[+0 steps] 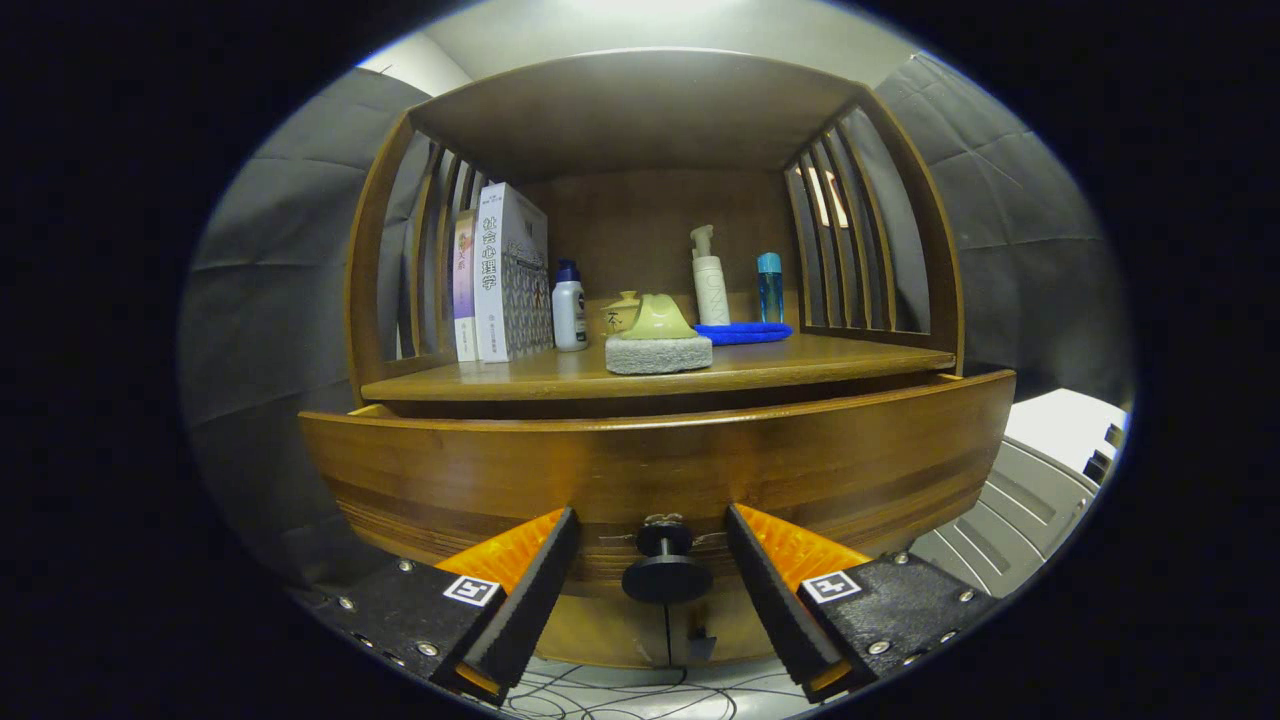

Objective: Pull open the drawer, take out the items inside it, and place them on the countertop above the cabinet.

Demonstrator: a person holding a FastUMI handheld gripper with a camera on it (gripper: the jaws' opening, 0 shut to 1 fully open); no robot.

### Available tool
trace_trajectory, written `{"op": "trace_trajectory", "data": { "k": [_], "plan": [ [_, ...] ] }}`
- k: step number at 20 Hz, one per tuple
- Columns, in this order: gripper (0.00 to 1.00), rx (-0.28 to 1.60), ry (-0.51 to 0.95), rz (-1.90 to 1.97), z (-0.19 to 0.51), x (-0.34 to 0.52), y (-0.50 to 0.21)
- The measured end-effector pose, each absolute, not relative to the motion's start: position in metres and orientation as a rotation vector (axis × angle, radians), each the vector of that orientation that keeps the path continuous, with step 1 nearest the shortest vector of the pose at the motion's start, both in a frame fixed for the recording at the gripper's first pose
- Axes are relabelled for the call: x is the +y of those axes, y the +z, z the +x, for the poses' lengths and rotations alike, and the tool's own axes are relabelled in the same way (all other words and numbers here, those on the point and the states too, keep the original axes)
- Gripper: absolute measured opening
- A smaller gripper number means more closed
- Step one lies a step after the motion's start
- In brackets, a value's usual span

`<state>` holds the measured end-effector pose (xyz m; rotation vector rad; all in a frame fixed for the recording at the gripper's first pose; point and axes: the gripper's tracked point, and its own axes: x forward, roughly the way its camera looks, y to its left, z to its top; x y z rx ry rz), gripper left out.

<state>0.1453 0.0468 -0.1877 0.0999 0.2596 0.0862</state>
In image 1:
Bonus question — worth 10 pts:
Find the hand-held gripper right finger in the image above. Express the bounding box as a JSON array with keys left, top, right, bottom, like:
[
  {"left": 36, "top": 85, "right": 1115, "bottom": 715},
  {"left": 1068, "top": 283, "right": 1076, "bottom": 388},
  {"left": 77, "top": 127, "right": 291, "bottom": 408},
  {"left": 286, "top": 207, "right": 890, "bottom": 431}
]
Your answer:
[{"left": 725, "top": 503, "right": 1001, "bottom": 704}]

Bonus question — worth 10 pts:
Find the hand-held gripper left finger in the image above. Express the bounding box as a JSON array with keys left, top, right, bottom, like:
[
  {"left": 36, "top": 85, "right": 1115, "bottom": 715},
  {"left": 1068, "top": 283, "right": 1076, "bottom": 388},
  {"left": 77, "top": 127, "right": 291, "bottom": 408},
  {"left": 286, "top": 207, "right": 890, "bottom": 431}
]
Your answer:
[{"left": 300, "top": 505, "right": 582, "bottom": 706}]

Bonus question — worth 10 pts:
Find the black round drawer knob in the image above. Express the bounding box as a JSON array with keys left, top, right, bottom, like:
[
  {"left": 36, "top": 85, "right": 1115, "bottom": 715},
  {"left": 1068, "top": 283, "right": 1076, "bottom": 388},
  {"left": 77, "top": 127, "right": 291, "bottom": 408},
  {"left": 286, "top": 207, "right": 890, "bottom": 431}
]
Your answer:
[{"left": 621, "top": 515, "right": 715, "bottom": 605}]

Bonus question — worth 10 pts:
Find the green sponge brush grey pad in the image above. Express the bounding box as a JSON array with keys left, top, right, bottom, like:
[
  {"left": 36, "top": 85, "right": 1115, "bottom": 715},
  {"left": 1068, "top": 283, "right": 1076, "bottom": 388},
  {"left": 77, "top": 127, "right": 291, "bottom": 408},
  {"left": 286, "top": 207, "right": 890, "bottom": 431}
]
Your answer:
[{"left": 605, "top": 293, "right": 714, "bottom": 376}]

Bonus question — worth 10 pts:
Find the wooden cabinet door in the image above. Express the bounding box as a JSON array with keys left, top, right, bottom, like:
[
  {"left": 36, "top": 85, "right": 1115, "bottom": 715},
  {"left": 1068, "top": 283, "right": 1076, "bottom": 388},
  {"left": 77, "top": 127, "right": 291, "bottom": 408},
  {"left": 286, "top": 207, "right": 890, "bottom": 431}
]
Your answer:
[
  {"left": 540, "top": 590, "right": 669, "bottom": 669},
  {"left": 668, "top": 598, "right": 791, "bottom": 667}
]

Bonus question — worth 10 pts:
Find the wooden countertop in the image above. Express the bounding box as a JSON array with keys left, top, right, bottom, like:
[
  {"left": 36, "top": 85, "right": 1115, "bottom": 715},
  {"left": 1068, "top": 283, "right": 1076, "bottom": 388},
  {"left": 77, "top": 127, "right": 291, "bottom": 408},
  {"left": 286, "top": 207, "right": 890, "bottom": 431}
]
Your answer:
[{"left": 360, "top": 333, "right": 958, "bottom": 403}]

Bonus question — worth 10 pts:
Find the wooden cabinet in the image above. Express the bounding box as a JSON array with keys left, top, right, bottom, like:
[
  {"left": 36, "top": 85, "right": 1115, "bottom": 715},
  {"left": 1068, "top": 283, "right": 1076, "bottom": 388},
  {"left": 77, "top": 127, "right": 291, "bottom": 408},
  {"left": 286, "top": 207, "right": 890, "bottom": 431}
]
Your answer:
[{"left": 345, "top": 48, "right": 966, "bottom": 669}]

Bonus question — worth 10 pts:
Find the folded blue cloth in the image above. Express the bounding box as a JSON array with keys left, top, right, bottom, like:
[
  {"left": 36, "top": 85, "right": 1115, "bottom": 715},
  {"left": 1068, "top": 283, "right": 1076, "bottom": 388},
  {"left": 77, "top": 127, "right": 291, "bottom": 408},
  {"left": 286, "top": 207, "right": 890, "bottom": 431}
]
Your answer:
[{"left": 694, "top": 321, "right": 794, "bottom": 347}]

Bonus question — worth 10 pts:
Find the white bottle blue cap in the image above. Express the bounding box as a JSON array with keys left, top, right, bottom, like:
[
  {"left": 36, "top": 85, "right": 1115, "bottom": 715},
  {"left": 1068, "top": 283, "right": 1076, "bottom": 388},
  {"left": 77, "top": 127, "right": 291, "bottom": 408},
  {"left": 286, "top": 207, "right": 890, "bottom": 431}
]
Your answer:
[{"left": 552, "top": 259, "right": 589, "bottom": 353}]

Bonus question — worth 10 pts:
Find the yellow lidded teacup with saucer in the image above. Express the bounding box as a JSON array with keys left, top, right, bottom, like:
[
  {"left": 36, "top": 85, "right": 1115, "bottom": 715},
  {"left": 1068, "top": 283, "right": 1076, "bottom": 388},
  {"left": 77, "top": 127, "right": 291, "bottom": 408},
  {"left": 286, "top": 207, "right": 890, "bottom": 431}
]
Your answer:
[{"left": 601, "top": 290, "right": 643, "bottom": 336}]

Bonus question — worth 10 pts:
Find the clear blue bottle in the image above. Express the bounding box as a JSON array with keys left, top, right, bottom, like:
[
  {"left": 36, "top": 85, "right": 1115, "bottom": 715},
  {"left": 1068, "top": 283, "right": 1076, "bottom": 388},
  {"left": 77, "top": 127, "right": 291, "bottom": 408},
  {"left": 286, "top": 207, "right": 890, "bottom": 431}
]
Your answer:
[{"left": 757, "top": 252, "right": 785, "bottom": 324}]

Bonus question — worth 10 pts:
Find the white pump bottle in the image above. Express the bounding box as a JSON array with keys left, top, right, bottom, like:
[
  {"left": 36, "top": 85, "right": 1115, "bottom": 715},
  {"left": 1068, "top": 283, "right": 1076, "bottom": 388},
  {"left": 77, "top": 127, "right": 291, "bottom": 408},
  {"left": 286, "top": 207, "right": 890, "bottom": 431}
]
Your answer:
[{"left": 690, "top": 224, "right": 732, "bottom": 326}]

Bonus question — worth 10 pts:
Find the thin purple book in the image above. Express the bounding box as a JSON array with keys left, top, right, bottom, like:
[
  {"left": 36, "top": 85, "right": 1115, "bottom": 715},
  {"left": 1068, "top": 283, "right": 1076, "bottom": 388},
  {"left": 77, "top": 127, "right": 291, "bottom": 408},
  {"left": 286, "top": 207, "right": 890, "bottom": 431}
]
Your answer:
[{"left": 452, "top": 210, "right": 479, "bottom": 363}]

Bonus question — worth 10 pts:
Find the thick white patterned book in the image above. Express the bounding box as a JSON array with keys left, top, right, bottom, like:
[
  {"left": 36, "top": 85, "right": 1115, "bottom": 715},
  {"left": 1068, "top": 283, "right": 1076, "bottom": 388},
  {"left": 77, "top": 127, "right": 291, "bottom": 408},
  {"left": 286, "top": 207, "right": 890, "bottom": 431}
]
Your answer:
[{"left": 473, "top": 182, "right": 554, "bottom": 363}]

